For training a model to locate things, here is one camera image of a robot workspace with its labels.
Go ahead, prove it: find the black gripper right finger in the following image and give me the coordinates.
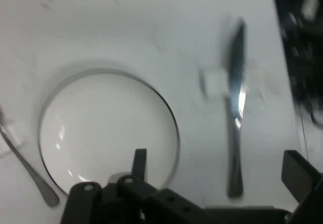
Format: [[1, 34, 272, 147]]
[[281, 149, 323, 224]]

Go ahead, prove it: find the thin dark cable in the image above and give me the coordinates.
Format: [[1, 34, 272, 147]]
[[298, 111, 310, 162]]

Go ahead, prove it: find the silver spoon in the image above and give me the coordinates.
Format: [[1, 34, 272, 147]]
[[0, 105, 61, 207]]

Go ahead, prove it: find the silver table knife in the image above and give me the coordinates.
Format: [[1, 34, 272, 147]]
[[223, 19, 249, 198]]

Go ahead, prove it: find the dark cluttered equipment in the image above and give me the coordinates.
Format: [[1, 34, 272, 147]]
[[270, 0, 323, 129]]

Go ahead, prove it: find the white round plate dark rim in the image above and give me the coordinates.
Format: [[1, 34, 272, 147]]
[[37, 69, 180, 197]]

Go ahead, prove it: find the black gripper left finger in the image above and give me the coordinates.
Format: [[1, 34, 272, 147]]
[[60, 148, 210, 224]]

